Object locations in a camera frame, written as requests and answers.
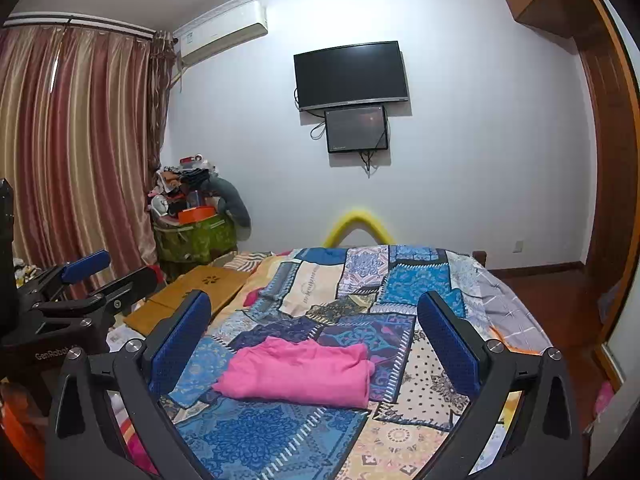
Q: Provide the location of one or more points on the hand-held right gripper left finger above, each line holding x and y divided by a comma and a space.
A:
180, 340

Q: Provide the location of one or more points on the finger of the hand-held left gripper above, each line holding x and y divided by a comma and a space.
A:
87, 265
127, 285

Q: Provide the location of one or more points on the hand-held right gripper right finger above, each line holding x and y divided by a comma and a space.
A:
445, 340

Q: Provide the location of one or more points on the pink knit cardigan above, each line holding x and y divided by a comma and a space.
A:
295, 375

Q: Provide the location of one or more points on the person's left forearm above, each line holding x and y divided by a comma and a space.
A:
20, 440

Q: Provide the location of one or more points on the orange yellow fleece blanket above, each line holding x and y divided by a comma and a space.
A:
505, 340

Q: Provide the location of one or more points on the grey checked bed sheet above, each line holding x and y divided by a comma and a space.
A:
505, 310

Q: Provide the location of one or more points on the orange box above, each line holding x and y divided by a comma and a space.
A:
197, 215

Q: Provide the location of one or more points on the patchwork print bed sheet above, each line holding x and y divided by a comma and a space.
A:
350, 280

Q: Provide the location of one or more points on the pile of mixed clutter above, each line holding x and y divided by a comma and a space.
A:
175, 180

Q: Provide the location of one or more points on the red striped curtain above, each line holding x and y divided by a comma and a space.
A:
75, 150

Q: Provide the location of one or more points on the pink patterned blanket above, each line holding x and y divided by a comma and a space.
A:
142, 452

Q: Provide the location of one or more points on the yellow foam tube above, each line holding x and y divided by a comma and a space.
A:
357, 211

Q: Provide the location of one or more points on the pink plastic item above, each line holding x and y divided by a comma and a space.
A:
604, 399

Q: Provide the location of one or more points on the white air conditioner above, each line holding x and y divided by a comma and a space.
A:
220, 30

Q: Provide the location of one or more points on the white wall socket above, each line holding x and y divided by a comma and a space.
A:
520, 246

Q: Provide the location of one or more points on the small black wall monitor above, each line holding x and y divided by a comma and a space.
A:
356, 129

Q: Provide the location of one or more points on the white curtain rail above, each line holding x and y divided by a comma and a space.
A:
75, 22

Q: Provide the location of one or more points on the wooden door frame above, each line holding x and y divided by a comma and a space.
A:
610, 160

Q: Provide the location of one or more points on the large black wall television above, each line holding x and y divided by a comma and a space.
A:
350, 75

